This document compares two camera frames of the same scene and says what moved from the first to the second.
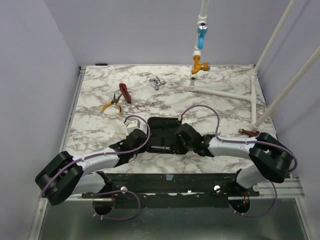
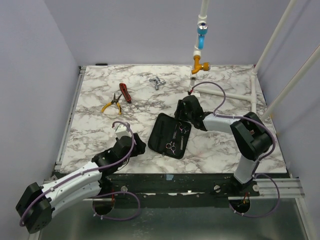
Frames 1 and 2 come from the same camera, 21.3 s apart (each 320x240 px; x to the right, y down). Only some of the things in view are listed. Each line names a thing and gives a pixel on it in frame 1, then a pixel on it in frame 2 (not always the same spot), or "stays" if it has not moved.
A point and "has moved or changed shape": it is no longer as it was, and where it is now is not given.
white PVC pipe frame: x=255 y=123 stays
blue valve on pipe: x=202 y=29 stays
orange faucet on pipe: x=198 y=67 stays
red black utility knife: x=123 y=87 stays
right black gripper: x=176 y=139 to x=181 y=113
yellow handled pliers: x=114 y=101 stays
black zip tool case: x=163 y=134 has moved or changed shape
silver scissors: x=161 y=147 has moved or changed shape
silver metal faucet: x=158 y=82 stays
